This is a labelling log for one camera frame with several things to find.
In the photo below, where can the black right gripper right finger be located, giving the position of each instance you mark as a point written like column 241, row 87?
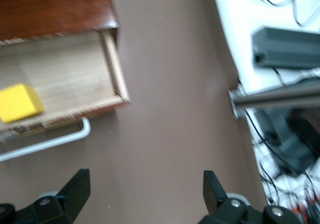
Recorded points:
column 212, row 194

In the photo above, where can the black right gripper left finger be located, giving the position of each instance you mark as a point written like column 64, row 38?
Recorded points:
column 75, row 191

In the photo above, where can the yellow cube block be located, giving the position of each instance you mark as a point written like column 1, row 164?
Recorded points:
column 20, row 102

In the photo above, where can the large black power brick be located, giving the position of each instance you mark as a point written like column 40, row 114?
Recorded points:
column 292, row 144

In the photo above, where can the grey finned power supply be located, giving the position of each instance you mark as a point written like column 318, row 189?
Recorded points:
column 287, row 47

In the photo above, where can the dark brown wooden cabinet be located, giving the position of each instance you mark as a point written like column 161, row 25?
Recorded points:
column 55, row 6

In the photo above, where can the aluminium camera post with bracket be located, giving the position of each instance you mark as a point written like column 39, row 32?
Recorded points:
column 275, row 96

